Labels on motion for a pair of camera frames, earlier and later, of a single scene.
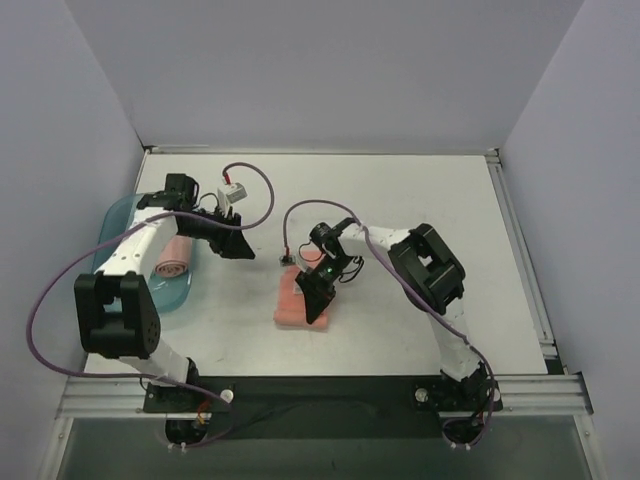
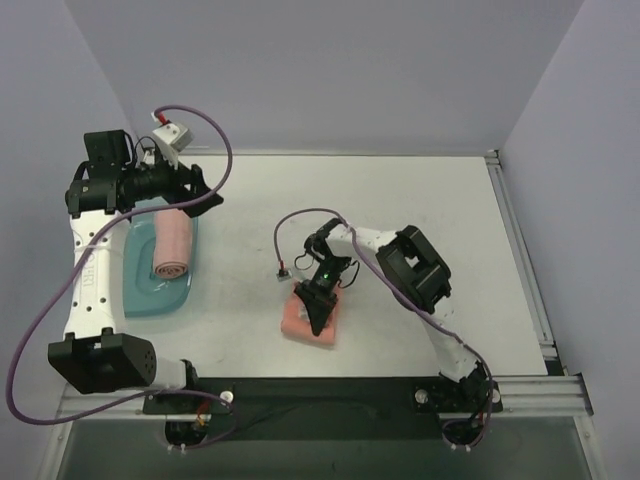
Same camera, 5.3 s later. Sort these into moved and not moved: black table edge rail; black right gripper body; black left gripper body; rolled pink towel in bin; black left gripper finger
Moved: black left gripper finger; black left gripper body
Not moved: rolled pink towel in bin; black right gripper body; black table edge rail
